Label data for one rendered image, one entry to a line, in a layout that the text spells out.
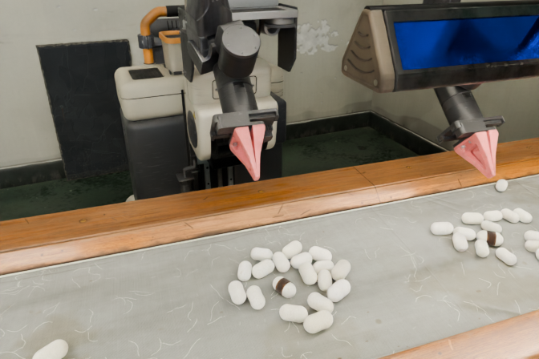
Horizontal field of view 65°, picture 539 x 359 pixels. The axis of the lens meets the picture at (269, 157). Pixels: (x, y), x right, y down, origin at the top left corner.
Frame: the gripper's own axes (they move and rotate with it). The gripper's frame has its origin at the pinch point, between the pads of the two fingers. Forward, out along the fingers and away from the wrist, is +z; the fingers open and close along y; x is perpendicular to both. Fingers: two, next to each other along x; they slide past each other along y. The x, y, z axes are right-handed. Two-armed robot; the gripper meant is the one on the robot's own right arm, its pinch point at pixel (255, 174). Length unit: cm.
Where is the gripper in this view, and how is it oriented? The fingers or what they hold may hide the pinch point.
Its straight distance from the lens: 63.4
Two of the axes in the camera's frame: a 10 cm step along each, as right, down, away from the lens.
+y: 9.5, -1.3, 2.9
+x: -2.1, 4.1, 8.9
